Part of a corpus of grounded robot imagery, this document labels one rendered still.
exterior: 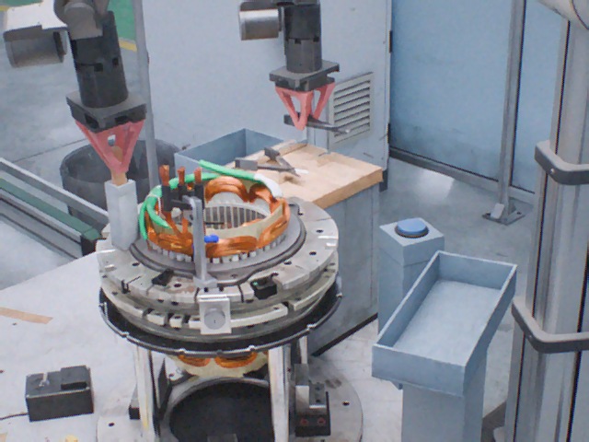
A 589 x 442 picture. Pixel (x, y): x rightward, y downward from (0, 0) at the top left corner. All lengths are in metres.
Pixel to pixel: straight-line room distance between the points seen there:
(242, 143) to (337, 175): 0.28
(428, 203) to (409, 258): 2.58
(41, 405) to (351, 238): 0.54
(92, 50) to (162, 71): 3.07
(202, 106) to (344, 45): 0.73
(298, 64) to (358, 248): 0.32
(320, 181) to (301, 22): 0.25
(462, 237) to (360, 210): 2.17
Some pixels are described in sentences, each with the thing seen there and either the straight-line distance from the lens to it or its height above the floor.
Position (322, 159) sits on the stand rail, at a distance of 1.55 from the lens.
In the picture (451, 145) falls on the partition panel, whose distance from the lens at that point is 3.93.
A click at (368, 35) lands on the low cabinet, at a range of 3.74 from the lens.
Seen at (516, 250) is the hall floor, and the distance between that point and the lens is 3.63.
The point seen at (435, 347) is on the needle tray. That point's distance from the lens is 1.16.
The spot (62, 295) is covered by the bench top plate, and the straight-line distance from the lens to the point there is 1.82.
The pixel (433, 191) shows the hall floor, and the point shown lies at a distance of 4.07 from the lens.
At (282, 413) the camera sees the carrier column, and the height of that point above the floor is 0.89.
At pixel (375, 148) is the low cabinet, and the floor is 0.21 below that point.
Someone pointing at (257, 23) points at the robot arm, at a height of 1.31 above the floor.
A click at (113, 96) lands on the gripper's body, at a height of 1.31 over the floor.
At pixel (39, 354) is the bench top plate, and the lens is 1.66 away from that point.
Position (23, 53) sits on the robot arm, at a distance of 1.15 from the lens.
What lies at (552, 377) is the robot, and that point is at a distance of 1.44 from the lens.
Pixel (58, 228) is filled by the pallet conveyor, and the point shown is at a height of 0.74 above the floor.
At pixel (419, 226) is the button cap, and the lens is 1.40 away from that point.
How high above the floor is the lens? 1.66
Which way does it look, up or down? 26 degrees down
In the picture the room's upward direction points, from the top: 2 degrees counter-clockwise
